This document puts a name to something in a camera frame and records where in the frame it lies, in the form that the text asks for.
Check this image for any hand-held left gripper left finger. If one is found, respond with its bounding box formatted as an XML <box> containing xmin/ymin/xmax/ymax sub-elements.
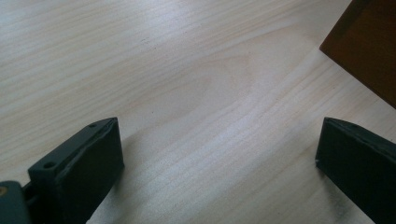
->
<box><xmin>27</xmin><ymin>117</ymin><xmax>125</xmax><ymax>224</ymax></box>

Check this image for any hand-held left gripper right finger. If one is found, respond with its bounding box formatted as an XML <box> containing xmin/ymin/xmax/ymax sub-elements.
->
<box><xmin>315</xmin><ymin>117</ymin><xmax>396</xmax><ymax>224</ymax></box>

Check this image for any dark brown wooden box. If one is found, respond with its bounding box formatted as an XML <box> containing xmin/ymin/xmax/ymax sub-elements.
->
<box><xmin>318</xmin><ymin>0</ymin><xmax>396</xmax><ymax>110</ymax></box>

